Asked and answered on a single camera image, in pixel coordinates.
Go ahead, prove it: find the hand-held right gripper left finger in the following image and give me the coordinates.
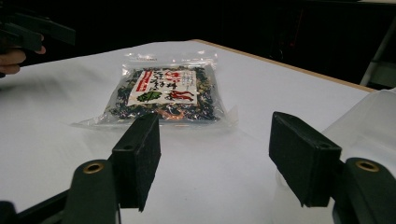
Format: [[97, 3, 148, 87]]
[[107, 112, 163, 213]]

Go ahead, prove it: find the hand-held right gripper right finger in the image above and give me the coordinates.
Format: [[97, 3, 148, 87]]
[[268, 111, 344, 208]]

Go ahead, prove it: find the clear packet of dried seaweed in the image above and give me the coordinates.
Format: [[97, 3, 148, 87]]
[[70, 50, 239, 129]]

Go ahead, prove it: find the white sheet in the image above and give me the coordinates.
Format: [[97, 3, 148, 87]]
[[321, 88, 396, 179]]

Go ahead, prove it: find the grey metal stand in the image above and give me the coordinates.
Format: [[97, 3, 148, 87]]
[[359, 18, 396, 91]]

